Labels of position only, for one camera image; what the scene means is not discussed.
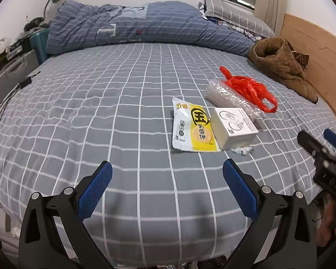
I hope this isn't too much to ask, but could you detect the white round device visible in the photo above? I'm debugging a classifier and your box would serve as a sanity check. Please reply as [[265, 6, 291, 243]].
[[0, 38, 12, 55]]

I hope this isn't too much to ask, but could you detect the white patterned cloth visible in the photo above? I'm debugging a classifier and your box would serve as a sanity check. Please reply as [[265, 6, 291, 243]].
[[197, 2, 262, 42]]

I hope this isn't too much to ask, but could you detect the wooden headboard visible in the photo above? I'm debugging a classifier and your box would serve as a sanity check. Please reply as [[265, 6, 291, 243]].
[[278, 13, 336, 135]]

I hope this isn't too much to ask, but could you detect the red plastic bag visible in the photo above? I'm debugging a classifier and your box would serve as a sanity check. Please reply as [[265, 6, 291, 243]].
[[219, 66, 278, 113]]

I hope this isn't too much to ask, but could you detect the brown patterned pajama cloth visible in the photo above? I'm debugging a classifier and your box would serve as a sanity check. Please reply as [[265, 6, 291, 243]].
[[293, 51, 310, 69]]

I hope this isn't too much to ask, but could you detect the clear plastic packaging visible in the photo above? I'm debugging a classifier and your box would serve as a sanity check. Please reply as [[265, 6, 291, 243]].
[[206, 79, 265, 124]]

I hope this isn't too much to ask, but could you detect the black cable with adapter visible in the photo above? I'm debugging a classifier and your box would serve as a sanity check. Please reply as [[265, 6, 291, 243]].
[[0, 71, 42, 141]]

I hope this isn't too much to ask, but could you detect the grey suitcase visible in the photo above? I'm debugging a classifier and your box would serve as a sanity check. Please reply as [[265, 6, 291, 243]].
[[0, 50, 40, 110]]

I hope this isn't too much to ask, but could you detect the blue striped quilt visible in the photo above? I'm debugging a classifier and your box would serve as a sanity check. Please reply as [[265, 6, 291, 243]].
[[46, 0, 256, 56]]

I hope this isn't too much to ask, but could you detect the yellow white snack packet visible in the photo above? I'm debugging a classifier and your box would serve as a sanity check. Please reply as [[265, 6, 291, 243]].
[[171, 97, 222, 153]]

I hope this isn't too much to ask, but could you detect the white cardboard box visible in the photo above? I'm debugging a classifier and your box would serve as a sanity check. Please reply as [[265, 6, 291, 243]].
[[213, 107, 259, 150]]

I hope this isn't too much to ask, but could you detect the bed with grey checked sheet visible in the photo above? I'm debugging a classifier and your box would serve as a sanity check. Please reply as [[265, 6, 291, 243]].
[[0, 42, 336, 267]]

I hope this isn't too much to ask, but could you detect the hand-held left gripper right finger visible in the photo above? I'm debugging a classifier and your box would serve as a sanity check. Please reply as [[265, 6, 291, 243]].
[[222, 159, 317, 269]]

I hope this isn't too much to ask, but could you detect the black cloth bundle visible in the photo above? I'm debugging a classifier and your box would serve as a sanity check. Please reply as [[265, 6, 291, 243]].
[[24, 17, 45, 33]]

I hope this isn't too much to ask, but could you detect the small white wrapper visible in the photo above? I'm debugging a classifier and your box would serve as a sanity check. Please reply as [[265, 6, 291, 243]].
[[230, 146, 254, 156]]

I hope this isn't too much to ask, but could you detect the grey checked pillow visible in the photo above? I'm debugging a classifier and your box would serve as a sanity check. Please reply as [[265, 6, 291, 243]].
[[203, 0, 276, 38]]

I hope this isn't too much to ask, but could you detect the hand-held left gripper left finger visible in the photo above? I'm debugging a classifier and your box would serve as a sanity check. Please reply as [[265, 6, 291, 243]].
[[18, 160, 113, 269]]

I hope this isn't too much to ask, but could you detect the teal suitcase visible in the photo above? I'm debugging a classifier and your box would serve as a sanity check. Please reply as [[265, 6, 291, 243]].
[[30, 29, 51, 63]]

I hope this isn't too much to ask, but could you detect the brown fleece coat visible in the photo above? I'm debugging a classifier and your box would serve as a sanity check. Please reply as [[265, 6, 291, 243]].
[[248, 37, 320, 104]]

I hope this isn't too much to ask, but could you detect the person's right hand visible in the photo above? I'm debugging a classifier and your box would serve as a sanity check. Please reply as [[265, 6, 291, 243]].
[[315, 195, 336, 248]]

